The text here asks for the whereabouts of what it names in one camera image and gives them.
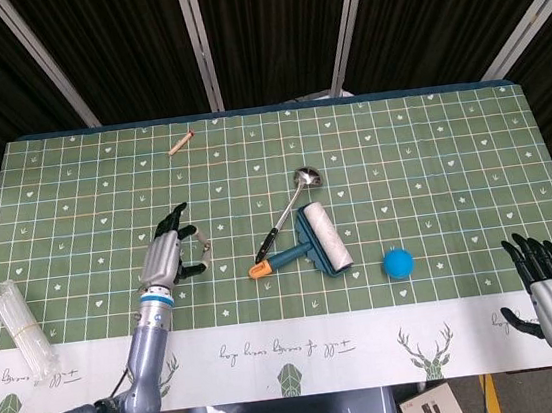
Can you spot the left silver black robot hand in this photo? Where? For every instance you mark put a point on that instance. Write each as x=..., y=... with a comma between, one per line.
x=164, y=258

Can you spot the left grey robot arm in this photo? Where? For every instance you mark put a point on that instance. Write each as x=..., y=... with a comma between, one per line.
x=148, y=353

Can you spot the wooden peg with red end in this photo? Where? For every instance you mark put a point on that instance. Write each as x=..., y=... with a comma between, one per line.
x=181, y=143

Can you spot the green grid deer tablecloth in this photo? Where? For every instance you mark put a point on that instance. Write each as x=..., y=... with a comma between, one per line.
x=276, y=206

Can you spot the blue lint roller orange tip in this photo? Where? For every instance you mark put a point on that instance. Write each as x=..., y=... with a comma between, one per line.
x=310, y=242

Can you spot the bundle of clear plastic straws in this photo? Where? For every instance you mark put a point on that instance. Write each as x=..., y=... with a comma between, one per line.
x=24, y=330

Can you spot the blue ball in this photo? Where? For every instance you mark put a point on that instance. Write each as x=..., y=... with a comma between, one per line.
x=398, y=263

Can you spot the grey aluminium partition post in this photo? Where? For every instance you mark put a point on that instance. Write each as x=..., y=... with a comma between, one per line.
x=526, y=24
x=44, y=61
x=344, y=27
x=199, y=44

